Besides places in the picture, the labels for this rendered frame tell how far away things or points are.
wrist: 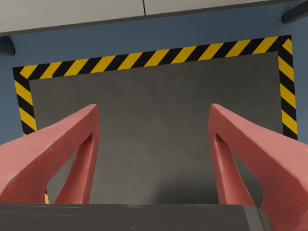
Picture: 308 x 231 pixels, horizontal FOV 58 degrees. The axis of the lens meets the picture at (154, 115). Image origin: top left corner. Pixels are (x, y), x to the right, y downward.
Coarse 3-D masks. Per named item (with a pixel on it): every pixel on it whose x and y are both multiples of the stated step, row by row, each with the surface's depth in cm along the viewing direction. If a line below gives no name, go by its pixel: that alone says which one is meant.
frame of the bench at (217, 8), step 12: (276, 0) 74; (288, 0) 76; (300, 0) 78; (144, 12) 74; (168, 12) 74; (180, 12) 75; (192, 12) 77; (288, 12) 107; (300, 12) 99; (72, 24) 75; (84, 24) 76; (96, 24) 78; (0, 36) 79; (0, 48) 104; (12, 48) 113
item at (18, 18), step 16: (0, 0) 51; (16, 0) 52; (32, 0) 53; (48, 0) 54; (64, 0) 55; (80, 0) 57; (96, 0) 58; (112, 0) 59; (128, 0) 60; (0, 16) 61; (16, 16) 62; (32, 16) 64; (48, 16) 65; (64, 16) 67; (80, 16) 68; (96, 16) 70; (112, 16) 72; (128, 16) 74; (0, 32) 74
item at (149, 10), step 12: (144, 0) 61; (156, 0) 62; (168, 0) 64; (180, 0) 65; (192, 0) 66; (204, 0) 67; (216, 0) 68; (228, 0) 69; (240, 0) 71; (252, 0) 72; (264, 0) 73; (156, 12) 73
